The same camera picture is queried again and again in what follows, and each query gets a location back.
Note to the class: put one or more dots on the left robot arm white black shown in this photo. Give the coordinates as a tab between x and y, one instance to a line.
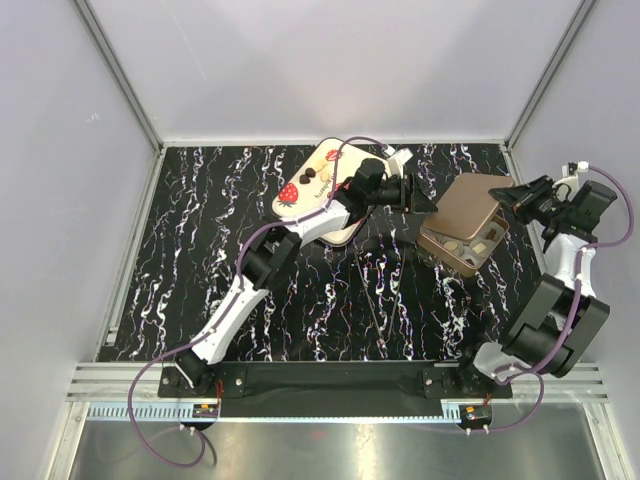
270	253

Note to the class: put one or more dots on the white cable duct left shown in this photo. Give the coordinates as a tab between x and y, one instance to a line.
154	411

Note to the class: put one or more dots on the aluminium frame rail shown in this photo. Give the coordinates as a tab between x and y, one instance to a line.
583	384

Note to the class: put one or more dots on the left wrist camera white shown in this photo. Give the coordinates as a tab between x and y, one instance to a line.
396	159

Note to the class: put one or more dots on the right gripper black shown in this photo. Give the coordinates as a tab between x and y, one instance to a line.
525	194

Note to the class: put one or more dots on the brown tin lid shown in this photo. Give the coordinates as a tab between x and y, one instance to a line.
466	206

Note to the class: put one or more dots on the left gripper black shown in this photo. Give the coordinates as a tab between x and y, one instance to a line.
412	197

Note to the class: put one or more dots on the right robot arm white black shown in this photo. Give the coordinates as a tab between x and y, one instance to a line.
560	318

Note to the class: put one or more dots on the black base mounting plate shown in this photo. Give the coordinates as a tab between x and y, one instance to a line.
243	379

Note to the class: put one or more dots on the strawberry pattern white tray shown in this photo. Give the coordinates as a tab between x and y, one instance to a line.
295	198

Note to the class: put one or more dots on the black metal tongs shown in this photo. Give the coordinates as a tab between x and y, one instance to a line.
381	274

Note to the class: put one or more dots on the brown tin box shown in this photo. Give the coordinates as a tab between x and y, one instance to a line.
465	257

